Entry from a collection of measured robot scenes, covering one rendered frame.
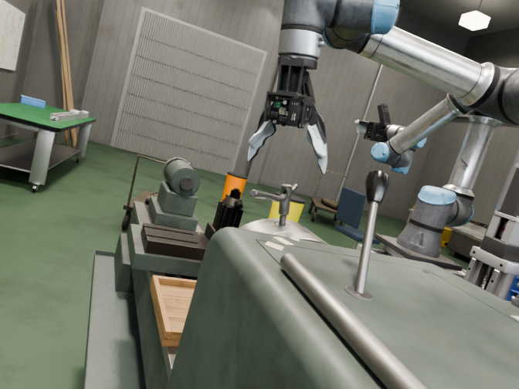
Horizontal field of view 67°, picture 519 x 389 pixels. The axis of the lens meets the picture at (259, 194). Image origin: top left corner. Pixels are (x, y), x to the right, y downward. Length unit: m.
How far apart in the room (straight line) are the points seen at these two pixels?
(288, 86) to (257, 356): 0.44
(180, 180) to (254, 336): 1.46
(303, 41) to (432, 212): 0.92
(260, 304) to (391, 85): 11.78
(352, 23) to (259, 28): 10.01
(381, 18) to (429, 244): 0.91
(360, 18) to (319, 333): 0.54
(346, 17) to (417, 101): 11.92
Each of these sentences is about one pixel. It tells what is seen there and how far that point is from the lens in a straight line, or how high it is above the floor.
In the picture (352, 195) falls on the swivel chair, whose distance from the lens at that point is 5.28.
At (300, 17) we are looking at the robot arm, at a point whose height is 1.61.
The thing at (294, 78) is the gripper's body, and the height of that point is 1.51.
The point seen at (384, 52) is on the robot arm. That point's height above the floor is 1.63.
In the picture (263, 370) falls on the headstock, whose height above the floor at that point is 1.19.
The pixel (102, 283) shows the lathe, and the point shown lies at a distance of 1.98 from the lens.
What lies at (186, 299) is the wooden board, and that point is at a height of 0.88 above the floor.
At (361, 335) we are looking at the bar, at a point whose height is 1.27.
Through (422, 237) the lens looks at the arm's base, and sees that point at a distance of 1.48.
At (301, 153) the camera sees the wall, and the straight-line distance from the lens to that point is 11.07.
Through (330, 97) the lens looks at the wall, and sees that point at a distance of 11.26.
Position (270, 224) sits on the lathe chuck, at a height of 1.23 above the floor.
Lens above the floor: 1.41
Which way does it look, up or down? 9 degrees down
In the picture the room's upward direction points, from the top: 17 degrees clockwise
